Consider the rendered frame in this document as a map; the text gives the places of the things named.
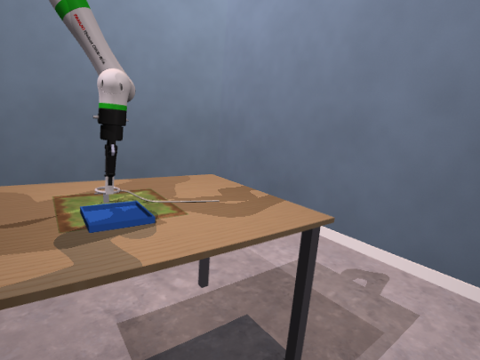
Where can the blue tray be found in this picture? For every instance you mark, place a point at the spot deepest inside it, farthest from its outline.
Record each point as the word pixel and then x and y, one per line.
pixel 114 216

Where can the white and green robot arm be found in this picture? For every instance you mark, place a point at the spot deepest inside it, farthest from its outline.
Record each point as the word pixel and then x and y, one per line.
pixel 114 86

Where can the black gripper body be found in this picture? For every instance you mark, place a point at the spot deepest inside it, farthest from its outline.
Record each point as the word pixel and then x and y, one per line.
pixel 111 134

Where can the white ring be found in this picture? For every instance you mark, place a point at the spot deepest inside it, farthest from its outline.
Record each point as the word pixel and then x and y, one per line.
pixel 104 192

